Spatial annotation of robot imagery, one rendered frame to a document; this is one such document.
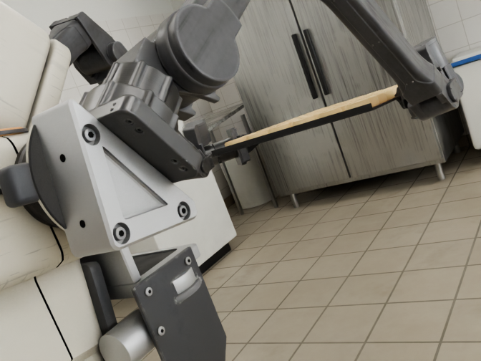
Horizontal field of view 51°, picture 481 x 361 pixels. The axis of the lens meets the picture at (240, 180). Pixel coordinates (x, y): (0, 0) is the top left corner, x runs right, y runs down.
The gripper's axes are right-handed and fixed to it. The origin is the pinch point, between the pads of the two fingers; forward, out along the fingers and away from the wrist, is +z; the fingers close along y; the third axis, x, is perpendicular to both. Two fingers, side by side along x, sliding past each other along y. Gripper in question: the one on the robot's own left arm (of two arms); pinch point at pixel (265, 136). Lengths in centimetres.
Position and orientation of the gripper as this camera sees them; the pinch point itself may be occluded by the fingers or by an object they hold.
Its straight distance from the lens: 139.5
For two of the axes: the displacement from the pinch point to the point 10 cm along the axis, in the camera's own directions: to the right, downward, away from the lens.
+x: 2.0, 0.5, -9.8
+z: 9.3, -3.4, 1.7
